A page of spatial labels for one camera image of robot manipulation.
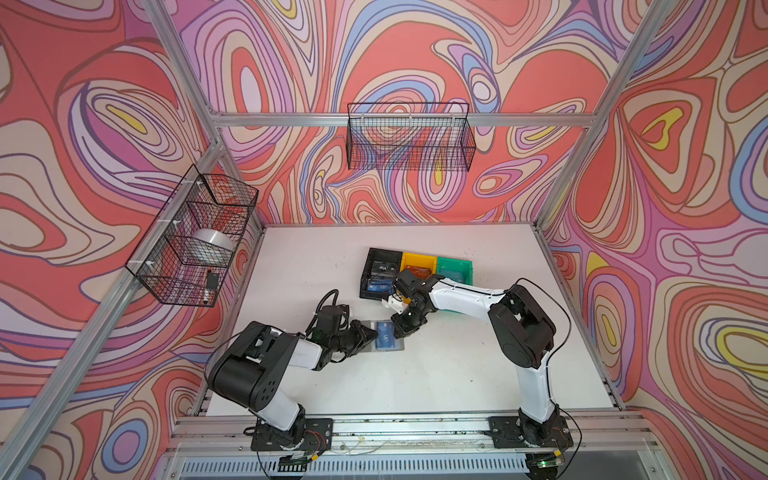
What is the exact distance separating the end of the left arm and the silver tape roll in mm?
277

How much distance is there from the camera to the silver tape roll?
705 mm

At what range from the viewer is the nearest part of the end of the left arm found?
75cm
